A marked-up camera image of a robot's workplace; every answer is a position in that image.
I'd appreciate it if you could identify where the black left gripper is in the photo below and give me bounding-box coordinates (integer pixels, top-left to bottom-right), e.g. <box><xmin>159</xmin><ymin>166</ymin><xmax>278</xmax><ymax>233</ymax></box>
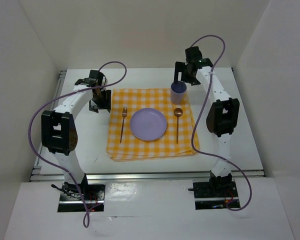
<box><xmin>88</xmin><ymin>89</ymin><xmax>111</xmax><ymax>114</ymax></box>

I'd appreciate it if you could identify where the purple plastic cup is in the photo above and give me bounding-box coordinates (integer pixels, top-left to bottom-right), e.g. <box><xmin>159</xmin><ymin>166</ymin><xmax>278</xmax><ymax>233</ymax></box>
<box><xmin>170</xmin><ymin>81</ymin><xmax>187</xmax><ymax>105</ymax></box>

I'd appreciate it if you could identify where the copper fork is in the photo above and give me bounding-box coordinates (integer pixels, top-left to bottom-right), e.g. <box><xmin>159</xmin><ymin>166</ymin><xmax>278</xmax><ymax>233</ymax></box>
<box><xmin>119</xmin><ymin>106</ymin><xmax>128</xmax><ymax>143</ymax></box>

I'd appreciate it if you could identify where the copper spoon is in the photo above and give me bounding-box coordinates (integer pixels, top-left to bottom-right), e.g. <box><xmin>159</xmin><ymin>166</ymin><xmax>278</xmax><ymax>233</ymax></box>
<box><xmin>173</xmin><ymin>107</ymin><xmax>183</xmax><ymax>144</ymax></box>

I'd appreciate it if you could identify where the purple plastic plate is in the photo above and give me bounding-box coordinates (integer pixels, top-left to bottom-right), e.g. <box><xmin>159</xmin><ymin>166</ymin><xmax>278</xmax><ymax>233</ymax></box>
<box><xmin>129</xmin><ymin>108</ymin><xmax>167</xmax><ymax>142</ymax></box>

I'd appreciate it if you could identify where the yellow checkered cloth napkin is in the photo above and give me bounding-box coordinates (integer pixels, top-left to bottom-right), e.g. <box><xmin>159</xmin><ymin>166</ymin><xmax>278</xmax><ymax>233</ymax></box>
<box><xmin>106</xmin><ymin>88</ymin><xmax>200</xmax><ymax>162</ymax></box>

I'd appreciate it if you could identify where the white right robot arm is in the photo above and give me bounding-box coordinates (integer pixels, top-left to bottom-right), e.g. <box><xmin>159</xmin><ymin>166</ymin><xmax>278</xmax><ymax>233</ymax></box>
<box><xmin>184</xmin><ymin>46</ymin><xmax>240</xmax><ymax>196</ymax></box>

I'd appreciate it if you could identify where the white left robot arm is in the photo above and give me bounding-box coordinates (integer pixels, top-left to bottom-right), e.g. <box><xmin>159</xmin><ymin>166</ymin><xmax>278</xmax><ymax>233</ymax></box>
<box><xmin>41</xmin><ymin>69</ymin><xmax>112</xmax><ymax>200</ymax></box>

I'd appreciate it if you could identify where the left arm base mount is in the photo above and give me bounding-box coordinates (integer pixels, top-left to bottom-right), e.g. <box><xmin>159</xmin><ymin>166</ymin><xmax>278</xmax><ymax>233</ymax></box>
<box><xmin>51</xmin><ymin>177</ymin><xmax>106</xmax><ymax>213</ymax></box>

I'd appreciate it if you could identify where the aluminium left side rail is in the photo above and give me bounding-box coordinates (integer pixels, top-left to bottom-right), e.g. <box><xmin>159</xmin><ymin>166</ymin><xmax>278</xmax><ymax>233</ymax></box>
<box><xmin>28</xmin><ymin>70</ymin><xmax>69</xmax><ymax>167</ymax></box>

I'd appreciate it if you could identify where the aluminium table edge rail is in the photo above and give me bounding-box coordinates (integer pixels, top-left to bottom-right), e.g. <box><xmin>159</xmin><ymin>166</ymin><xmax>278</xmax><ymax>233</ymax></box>
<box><xmin>29</xmin><ymin>169</ymin><xmax>265</xmax><ymax>182</ymax></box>

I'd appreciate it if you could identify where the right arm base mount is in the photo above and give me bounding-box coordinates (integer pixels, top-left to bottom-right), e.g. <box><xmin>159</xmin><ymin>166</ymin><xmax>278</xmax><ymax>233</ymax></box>
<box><xmin>187</xmin><ymin>178</ymin><xmax>241</xmax><ymax>210</ymax></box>

